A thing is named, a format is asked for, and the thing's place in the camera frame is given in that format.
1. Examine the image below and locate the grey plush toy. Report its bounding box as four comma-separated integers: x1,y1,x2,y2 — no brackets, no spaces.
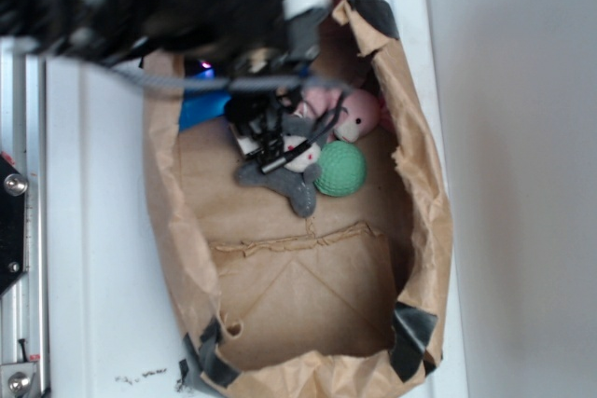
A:
235,115,326,218

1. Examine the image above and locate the pink plush bunny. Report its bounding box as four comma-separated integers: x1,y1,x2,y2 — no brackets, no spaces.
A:
294,87,396,143

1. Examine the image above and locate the grey braided cable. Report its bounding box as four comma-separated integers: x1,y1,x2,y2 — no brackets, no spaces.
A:
36,55,351,96

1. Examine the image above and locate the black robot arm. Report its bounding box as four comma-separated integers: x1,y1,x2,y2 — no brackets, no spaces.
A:
1,0,333,75

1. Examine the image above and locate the aluminium extrusion rail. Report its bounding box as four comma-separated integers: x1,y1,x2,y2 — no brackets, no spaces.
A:
1,38,50,397

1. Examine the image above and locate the black octagonal mount plate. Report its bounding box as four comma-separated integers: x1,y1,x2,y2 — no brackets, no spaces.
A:
1,151,29,297

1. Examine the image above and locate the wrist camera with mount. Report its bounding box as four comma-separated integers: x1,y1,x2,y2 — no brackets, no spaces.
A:
224,87,302,174

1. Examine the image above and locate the blue plastic bottle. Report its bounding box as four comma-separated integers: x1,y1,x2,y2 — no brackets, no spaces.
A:
178,62,230,131

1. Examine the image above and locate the brown paper bag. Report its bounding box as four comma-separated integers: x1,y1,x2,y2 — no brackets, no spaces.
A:
144,0,452,397

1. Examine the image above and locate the green dimpled ball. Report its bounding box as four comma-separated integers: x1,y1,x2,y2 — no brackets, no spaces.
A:
315,141,368,198

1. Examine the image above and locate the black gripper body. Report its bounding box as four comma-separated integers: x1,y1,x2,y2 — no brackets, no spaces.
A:
186,0,335,91

